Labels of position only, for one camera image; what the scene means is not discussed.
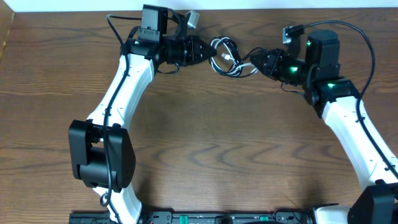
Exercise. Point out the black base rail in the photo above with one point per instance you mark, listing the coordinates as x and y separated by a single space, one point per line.
284 216

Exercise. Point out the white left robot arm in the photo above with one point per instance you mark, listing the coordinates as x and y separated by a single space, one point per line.
101 152

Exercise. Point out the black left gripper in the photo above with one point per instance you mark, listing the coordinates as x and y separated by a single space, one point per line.
194 46

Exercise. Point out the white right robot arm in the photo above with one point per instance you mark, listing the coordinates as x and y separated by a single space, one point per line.
338 103

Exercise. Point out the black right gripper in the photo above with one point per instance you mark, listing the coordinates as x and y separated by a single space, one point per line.
275 56

